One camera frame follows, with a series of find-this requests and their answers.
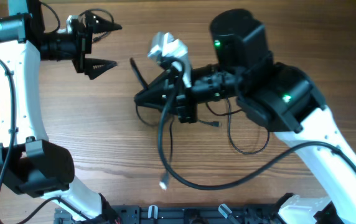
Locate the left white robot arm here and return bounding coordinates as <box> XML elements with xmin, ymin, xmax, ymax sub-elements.
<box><xmin>0</xmin><ymin>0</ymin><xmax>121</xmax><ymax>223</ymax></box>

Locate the black metal base rail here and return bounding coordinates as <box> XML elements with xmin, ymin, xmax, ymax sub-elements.
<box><xmin>53</xmin><ymin>203</ymin><xmax>284</xmax><ymax>224</ymax></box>

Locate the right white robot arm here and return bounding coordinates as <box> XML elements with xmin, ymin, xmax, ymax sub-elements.
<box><xmin>134</xmin><ymin>9</ymin><xmax>356</xmax><ymax>223</ymax></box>

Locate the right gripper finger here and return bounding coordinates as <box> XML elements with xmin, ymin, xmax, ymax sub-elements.
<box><xmin>129</xmin><ymin>58</ymin><xmax>148</xmax><ymax>90</ymax></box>
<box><xmin>134</xmin><ymin>69</ymin><xmax>171</xmax><ymax>111</ymax></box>

